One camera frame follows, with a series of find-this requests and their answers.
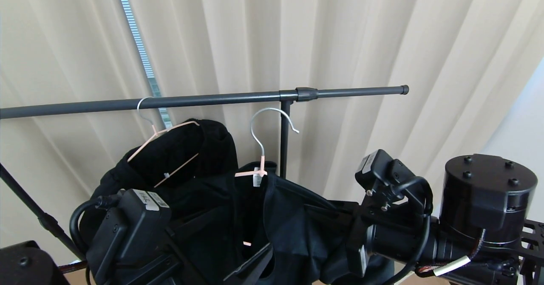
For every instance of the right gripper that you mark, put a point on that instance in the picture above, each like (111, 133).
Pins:
(391, 238)

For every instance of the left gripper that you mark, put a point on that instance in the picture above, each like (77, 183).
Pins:
(165, 263)

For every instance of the black garment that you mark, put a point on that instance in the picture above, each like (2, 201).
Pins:
(178, 149)
(297, 234)

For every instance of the pink clothes hanger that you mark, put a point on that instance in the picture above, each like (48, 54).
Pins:
(262, 157)
(170, 128)

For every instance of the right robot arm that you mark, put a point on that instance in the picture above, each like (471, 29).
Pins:
(484, 191)

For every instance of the black clothes rack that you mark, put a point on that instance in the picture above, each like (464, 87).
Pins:
(191, 100)

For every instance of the beige curtain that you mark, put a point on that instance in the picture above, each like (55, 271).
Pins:
(297, 30)

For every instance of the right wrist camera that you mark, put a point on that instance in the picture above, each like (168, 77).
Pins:
(384, 174)

